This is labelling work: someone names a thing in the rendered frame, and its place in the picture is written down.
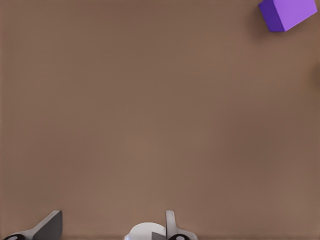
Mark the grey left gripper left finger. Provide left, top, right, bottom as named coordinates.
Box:
left=0, top=209, right=63, bottom=240

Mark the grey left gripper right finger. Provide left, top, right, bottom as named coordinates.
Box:
left=151, top=209, right=197, bottom=240

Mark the purple wooden cube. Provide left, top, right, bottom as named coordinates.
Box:
left=257, top=0, right=318, bottom=33

